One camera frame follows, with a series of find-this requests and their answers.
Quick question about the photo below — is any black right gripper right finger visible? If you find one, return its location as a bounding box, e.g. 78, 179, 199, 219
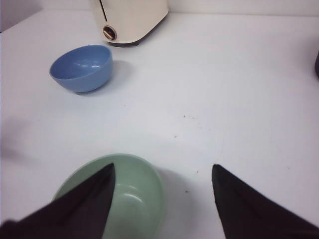
211, 164, 319, 239

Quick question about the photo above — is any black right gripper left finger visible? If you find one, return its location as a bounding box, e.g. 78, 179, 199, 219
0, 163, 115, 239

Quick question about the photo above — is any green bowl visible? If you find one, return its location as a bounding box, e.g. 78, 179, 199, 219
53, 153, 164, 239

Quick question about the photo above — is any blue bowl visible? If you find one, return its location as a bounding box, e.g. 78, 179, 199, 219
49, 45, 113, 93

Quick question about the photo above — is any dark blue saucepan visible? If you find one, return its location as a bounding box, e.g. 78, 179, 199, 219
314, 53, 319, 79

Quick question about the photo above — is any cream two-slot toaster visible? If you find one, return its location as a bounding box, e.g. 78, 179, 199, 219
90, 0, 169, 46

